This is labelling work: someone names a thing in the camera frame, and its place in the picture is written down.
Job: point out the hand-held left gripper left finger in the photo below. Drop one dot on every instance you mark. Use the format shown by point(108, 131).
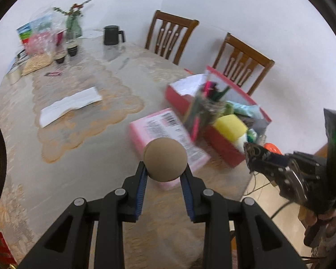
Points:
point(141, 186)

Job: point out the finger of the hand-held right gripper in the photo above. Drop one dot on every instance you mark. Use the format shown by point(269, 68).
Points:
point(274, 173)
point(278, 159)

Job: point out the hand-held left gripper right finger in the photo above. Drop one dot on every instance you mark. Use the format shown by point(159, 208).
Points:
point(187, 193)

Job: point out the brown foam ball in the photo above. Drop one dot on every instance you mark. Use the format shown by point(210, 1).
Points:
point(165, 159)

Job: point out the green sock ball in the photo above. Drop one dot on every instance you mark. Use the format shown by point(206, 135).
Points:
point(252, 136)

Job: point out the white towel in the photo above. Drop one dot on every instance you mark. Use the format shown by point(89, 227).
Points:
point(240, 143)

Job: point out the red cardboard box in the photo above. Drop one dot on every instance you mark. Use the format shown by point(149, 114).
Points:
point(224, 145)

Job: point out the yellow sponge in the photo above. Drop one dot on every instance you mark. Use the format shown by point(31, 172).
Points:
point(231, 126)

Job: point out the person's right hand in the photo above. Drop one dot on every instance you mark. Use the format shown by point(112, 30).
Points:
point(333, 221)

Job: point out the orange plastic stool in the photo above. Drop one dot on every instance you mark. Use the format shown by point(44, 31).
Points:
point(270, 146)

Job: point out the pink tissue package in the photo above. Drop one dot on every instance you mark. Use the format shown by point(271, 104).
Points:
point(156, 126)

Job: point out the scalloped lace table runner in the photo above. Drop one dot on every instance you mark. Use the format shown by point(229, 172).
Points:
point(100, 117)

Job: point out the glass jar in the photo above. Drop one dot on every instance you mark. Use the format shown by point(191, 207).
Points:
point(201, 112)

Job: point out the jar of pencils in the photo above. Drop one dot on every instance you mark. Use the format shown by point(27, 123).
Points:
point(210, 89)

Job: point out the white paper sheet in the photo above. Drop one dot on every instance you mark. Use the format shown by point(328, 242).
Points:
point(70, 105)

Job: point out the brown wooden chair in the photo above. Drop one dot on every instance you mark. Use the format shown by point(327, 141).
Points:
point(173, 16)
point(252, 51)

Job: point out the pink pen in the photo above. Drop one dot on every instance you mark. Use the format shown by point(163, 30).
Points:
point(54, 74)

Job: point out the dark tea cup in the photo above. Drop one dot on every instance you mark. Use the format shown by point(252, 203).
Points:
point(59, 58)
point(72, 51)

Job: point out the red plastic rack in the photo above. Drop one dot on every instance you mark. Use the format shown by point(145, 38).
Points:
point(0, 246)

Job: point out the black lidded mug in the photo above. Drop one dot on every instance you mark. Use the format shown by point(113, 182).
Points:
point(110, 35)

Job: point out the bag of peanuts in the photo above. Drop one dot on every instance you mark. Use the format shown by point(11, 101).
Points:
point(36, 64)

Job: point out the clear tape roll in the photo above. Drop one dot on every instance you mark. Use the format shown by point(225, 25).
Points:
point(14, 75)

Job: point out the green glass vase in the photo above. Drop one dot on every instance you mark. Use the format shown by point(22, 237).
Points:
point(72, 26)

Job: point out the clear plastic bag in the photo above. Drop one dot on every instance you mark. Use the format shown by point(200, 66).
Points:
point(40, 40)

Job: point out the dried flowers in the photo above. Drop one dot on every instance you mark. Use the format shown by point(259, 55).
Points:
point(75, 7)

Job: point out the colourful carton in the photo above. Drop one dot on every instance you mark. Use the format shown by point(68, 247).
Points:
point(23, 33)

